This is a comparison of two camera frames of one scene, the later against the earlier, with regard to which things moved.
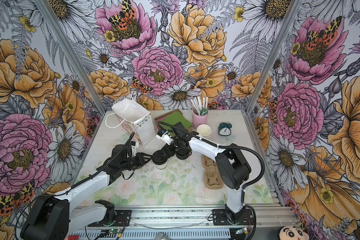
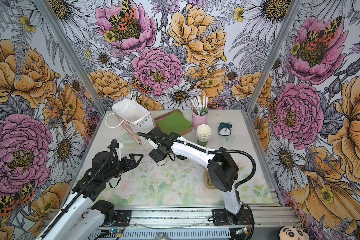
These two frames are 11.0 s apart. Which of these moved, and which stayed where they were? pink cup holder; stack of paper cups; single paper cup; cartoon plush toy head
Moved: single paper cup
Stayed: pink cup holder; stack of paper cups; cartoon plush toy head
